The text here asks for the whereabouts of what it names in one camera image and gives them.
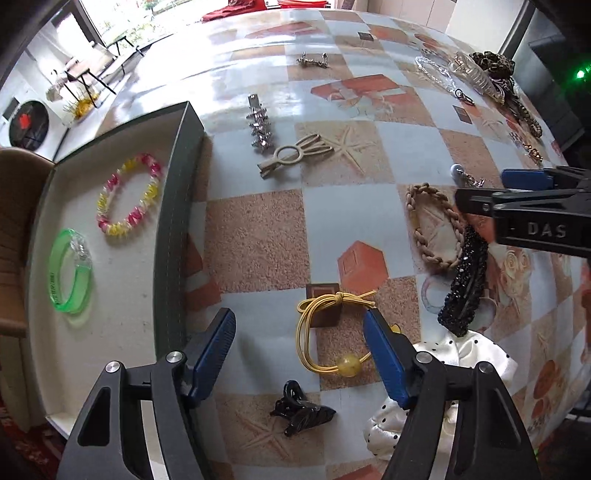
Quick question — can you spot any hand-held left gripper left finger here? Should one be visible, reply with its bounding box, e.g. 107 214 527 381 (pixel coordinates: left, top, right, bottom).
55 307 237 480

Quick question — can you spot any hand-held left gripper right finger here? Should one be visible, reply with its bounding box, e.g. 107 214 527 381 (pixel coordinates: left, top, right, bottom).
362 308 542 480

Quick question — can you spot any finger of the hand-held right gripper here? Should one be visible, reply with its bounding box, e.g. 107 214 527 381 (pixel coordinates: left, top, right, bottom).
455 186 498 219
502 166 591 191

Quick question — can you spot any yellow bead hair tie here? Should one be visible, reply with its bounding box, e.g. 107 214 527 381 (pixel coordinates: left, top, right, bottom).
296 290 377 377

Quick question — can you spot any white polka dot scrunchie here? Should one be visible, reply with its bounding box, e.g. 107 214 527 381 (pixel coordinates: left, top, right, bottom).
362 337 520 462

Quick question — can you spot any black sparkly hair clip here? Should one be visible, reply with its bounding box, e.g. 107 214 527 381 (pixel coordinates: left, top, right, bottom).
438 224 488 337

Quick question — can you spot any dark green jewelry box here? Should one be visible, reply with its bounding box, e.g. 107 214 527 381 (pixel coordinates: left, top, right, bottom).
25 102 206 430

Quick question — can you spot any small silver ornate brooch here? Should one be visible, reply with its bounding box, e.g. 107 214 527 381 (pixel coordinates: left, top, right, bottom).
297 52 331 69

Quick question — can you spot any silver spiked hair clip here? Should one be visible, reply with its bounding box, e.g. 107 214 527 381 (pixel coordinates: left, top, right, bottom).
247 93 273 153

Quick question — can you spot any beige braided hair band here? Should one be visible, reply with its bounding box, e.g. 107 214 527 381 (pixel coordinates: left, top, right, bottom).
405 183 467 270

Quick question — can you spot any black claw hair clip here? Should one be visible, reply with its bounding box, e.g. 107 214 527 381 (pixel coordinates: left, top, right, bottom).
270 380 337 437

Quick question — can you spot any clear plastic hair claw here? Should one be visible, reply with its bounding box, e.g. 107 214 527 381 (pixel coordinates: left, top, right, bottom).
450 53 506 104

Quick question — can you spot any leopard print scrunchie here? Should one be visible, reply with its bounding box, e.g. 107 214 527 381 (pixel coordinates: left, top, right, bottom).
470 51 515 78

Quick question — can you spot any checkered printed tablecloth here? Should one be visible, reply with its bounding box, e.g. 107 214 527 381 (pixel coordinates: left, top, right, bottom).
55 7 583 480

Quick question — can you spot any dark furniture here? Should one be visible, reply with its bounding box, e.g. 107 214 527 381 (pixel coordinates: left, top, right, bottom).
508 9 591 158

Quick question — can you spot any green translucent bangle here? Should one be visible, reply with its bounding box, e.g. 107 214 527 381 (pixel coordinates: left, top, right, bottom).
48 228 93 315

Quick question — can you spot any beige loop hair clip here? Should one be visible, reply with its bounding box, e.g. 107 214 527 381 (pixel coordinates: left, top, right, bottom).
257 133 334 176

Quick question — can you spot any red patterned rug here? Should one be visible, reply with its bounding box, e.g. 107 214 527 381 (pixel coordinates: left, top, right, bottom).
0 401 63 480

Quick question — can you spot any brown upholstered chair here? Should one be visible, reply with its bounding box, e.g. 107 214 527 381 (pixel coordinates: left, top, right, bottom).
0 148 56 430

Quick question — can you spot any yellow object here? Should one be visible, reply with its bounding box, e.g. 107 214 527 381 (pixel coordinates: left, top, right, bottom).
62 95 100 125

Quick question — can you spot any white washing machine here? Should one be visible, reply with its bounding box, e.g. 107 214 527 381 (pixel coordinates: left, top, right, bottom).
0 95 70 153

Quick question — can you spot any black metal folding rack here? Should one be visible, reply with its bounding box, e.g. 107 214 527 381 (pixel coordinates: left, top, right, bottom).
55 39 146 109

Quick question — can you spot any red plastic chair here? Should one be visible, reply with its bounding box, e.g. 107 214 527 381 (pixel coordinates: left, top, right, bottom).
202 0 267 22

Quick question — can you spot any small gold chain piece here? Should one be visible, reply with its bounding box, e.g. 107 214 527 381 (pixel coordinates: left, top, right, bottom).
510 131 546 163

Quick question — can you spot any pearl pendant with chain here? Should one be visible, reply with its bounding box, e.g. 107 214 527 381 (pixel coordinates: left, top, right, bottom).
450 164 485 188

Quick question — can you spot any clear bead chain bracelet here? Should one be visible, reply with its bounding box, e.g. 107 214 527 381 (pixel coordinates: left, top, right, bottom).
414 54 476 106

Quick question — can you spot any pink yellow bead bracelet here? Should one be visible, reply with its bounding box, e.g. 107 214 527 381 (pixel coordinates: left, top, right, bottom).
96 154 163 237

